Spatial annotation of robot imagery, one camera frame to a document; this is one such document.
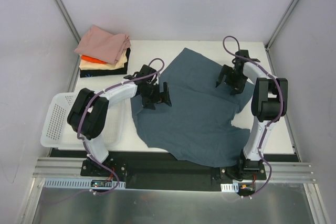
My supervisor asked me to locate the folded pink t-shirt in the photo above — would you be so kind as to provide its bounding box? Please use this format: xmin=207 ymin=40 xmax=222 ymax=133
xmin=74 ymin=25 xmax=131 ymax=65

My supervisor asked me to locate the folded cream t-shirt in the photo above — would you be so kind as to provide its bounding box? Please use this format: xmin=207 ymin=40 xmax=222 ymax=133
xmin=79 ymin=48 xmax=129 ymax=70

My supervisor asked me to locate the aluminium frame post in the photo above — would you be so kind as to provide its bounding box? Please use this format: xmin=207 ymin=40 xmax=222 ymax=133
xmin=265 ymin=0 xmax=300 ymax=52
xmin=39 ymin=0 xmax=81 ymax=44

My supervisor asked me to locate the horizontal aluminium rail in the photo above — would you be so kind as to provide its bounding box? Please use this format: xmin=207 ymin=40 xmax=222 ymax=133
xmin=33 ymin=157 xmax=317 ymax=184

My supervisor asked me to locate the teal blue t-shirt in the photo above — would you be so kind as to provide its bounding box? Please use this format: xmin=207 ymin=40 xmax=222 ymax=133
xmin=131 ymin=48 xmax=254 ymax=167

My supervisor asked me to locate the left aluminium frame post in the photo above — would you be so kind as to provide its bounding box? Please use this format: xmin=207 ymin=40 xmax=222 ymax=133
xmin=39 ymin=0 xmax=81 ymax=44

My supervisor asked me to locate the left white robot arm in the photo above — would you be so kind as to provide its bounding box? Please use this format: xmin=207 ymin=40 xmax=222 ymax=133
xmin=67 ymin=65 xmax=172 ymax=176

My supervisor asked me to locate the folded orange t-shirt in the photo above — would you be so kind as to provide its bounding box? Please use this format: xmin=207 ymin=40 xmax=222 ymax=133
xmin=81 ymin=55 xmax=107 ymax=65

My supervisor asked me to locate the purple cable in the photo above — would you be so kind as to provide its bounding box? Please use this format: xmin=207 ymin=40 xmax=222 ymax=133
xmin=77 ymin=58 xmax=166 ymax=196
xmin=222 ymin=35 xmax=287 ymax=201

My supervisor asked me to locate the white perforated plastic basket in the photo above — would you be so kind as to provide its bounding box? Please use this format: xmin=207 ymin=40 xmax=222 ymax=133
xmin=40 ymin=92 xmax=125 ymax=151

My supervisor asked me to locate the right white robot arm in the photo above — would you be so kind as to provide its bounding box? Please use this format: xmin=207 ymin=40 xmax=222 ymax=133
xmin=216 ymin=49 xmax=288 ymax=181

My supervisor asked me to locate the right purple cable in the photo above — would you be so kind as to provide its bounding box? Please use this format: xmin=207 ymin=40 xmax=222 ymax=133
xmin=222 ymin=35 xmax=287 ymax=201

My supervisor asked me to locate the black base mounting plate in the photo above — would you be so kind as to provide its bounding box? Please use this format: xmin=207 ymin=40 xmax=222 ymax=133
xmin=50 ymin=149 xmax=299 ymax=191

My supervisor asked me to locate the right white cable duct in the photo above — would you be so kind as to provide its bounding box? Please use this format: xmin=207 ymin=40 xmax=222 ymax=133
xmin=220 ymin=183 xmax=255 ymax=193

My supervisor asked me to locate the left white cable duct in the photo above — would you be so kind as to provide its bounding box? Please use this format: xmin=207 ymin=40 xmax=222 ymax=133
xmin=44 ymin=178 xmax=126 ymax=190

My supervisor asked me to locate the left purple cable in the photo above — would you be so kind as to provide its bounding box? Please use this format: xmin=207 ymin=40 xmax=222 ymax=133
xmin=77 ymin=58 xmax=166 ymax=196

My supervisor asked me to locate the right aluminium frame post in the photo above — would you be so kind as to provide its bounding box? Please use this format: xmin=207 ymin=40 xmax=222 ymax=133
xmin=265 ymin=0 xmax=300 ymax=52

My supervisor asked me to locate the white cable duct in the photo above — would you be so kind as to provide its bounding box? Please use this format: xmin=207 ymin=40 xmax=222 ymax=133
xmin=220 ymin=183 xmax=255 ymax=193
xmin=44 ymin=178 xmax=126 ymax=190

